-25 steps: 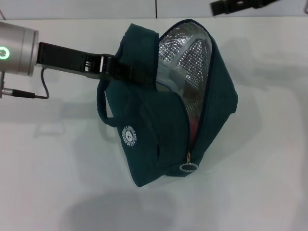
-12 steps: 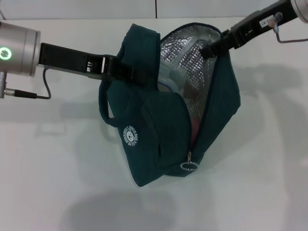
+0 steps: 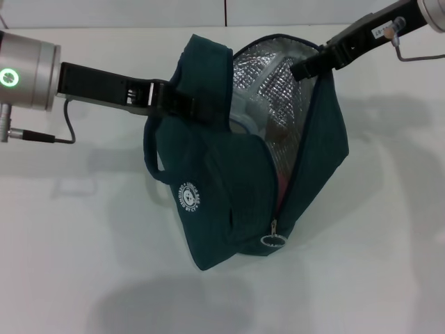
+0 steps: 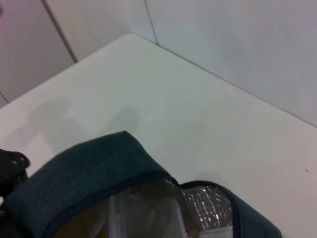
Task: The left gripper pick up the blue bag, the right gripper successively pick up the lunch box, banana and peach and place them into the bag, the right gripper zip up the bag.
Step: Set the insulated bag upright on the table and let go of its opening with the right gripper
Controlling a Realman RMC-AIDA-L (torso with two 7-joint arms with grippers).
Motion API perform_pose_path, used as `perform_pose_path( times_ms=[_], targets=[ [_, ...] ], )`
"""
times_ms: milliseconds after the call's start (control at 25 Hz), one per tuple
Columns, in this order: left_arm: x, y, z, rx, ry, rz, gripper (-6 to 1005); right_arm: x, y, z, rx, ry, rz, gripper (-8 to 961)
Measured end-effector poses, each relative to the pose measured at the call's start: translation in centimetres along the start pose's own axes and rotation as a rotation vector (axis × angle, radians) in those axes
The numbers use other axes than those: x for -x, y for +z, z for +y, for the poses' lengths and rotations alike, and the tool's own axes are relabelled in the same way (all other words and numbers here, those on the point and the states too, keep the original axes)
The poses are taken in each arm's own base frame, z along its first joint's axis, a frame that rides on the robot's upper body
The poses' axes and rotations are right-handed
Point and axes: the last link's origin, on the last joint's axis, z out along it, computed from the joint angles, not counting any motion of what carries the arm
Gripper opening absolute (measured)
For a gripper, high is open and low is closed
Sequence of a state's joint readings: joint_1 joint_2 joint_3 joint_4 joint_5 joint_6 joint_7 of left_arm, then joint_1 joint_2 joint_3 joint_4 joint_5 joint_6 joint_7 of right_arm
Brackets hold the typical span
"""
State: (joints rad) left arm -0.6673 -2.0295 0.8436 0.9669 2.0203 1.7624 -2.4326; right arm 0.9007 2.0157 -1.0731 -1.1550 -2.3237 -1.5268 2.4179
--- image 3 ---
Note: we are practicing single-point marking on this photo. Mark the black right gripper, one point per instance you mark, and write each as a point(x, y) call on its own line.
point(361, 38)

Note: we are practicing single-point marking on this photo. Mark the dark teal insulated lunch bag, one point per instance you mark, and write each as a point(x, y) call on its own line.
point(236, 181)

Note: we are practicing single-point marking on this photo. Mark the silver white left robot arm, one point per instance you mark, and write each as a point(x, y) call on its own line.
point(28, 73)

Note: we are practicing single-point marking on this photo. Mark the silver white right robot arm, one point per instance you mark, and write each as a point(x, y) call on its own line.
point(434, 12)

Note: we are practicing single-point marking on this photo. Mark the pink peach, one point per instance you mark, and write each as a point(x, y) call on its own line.
point(283, 189)

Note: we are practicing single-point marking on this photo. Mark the clear food container blue seal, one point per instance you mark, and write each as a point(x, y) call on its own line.
point(243, 118)

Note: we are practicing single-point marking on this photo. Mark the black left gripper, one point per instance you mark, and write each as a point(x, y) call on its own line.
point(97, 87)

